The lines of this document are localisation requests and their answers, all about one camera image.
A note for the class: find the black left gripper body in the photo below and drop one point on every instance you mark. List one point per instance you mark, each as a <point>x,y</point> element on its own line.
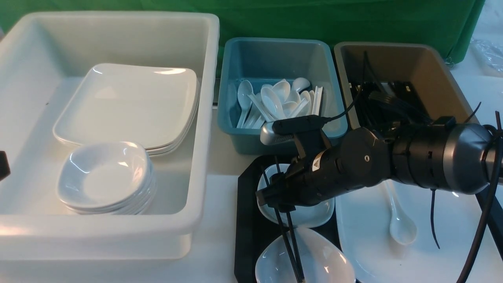
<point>4,166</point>

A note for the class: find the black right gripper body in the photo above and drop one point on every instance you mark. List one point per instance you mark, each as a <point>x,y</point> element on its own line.
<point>362,159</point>

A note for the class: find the large white rice plate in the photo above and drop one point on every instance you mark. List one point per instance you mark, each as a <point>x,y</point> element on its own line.
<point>363,219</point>

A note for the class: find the white small bowl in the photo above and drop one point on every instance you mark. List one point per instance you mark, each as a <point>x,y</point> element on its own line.
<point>321,260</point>
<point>309,217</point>

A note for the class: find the white ceramic spoon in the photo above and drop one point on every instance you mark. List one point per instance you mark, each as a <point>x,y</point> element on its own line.
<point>401,228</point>

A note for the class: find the black chopstick pair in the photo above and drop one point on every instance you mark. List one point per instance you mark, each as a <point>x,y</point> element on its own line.
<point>287,232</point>

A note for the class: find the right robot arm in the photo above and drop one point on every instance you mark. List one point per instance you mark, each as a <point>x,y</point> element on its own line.
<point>456,157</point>

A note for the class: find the pile of black chopsticks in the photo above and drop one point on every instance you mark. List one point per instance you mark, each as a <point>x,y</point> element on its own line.
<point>382,103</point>

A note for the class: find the pile of white spoons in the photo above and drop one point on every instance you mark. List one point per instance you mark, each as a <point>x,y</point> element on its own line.
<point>282,100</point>

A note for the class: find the brown plastic bin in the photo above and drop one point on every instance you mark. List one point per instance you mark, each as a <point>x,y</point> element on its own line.
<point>418,64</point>

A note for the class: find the stack of white small bowls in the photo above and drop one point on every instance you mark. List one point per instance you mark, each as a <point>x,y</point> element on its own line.
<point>112,178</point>

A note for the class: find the large white plastic bin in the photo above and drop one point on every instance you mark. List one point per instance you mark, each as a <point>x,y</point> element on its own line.
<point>44,57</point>

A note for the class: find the teal plastic bin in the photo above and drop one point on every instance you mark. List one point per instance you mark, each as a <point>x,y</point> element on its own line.
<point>267,61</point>

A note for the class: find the green backdrop cloth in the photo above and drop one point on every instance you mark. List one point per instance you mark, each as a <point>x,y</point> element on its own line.
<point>445,25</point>

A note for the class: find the stack of white square plates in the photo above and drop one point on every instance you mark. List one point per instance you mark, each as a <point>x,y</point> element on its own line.
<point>152,106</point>

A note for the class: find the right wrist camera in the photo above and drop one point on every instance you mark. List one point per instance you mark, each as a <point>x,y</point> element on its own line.
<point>281,131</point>

